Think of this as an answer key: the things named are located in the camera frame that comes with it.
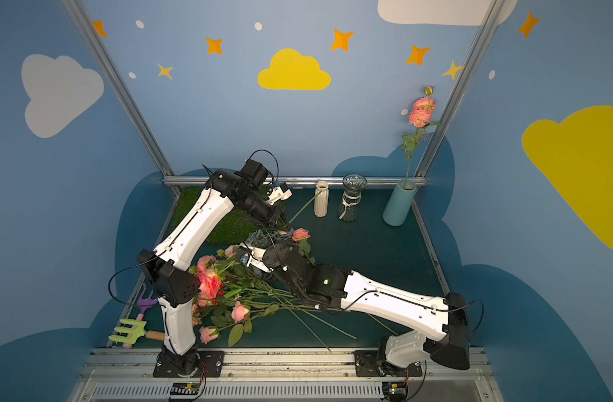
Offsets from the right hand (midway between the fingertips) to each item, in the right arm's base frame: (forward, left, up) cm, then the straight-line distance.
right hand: (275, 239), depth 67 cm
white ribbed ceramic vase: (+33, -12, -22) cm, 42 cm away
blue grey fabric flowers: (+15, +10, -24) cm, 30 cm away
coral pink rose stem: (-13, +13, +2) cm, 19 cm away
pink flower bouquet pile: (-3, +13, -26) cm, 29 cm away
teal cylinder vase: (+32, -44, -23) cm, 59 cm away
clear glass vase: (+38, -25, -15) cm, 48 cm away
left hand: (+8, -3, -4) cm, 9 cm away
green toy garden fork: (-20, +45, -28) cm, 57 cm away
